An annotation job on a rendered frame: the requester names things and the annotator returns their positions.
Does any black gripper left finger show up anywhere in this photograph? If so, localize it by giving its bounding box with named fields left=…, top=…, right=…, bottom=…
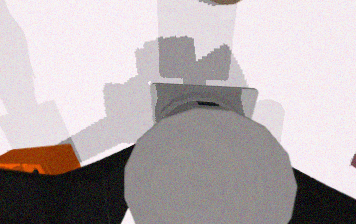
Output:
left=0, top=144, right=135, bottom=224

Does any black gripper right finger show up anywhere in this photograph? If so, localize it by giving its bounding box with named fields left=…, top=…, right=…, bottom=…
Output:
left=288, top=167, right=356, bottom=224

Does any pink and blue eraser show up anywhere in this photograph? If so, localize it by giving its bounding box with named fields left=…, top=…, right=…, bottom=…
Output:
left=351, top=154, right=356, bottom=168

